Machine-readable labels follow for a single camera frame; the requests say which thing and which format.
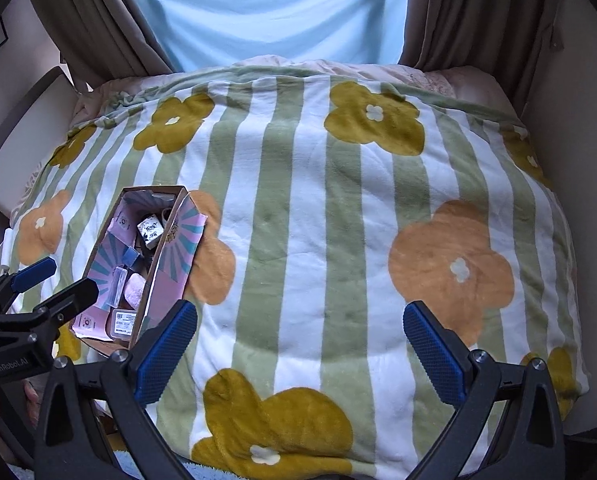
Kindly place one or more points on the small blue box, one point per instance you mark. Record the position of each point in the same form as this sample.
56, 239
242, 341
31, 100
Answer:
131, 258

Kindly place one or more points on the beige curtain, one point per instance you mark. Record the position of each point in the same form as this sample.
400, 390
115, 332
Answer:
103, 15
473, 15

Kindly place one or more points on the light blue sheer curtain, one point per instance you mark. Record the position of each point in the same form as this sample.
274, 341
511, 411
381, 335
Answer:
268, 15

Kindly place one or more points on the light blue rug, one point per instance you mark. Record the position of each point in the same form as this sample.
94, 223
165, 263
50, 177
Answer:
188, 470

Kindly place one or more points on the clear plastic case white label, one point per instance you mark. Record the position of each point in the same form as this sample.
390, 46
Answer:
122, 323

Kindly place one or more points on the pink fluffy cloth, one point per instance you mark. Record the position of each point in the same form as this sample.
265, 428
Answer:
136, 290

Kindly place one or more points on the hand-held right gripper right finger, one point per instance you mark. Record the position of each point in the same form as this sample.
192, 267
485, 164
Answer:
433, 355

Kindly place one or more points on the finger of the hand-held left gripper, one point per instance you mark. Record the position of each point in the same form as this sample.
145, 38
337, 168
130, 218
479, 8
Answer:
33, 272
71, 297

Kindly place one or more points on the person's left hand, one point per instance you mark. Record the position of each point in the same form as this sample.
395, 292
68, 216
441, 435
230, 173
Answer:
31, 395

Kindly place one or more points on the white printed cube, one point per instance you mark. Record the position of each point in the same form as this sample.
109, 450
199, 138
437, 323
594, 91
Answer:
148, 230

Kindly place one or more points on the striped floral blanket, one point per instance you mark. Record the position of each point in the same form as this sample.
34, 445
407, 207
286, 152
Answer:
328, 210

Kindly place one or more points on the cardboard box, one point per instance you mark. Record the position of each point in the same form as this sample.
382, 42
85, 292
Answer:
171, 260

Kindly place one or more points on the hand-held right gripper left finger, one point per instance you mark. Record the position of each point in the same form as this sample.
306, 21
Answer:
166, 355

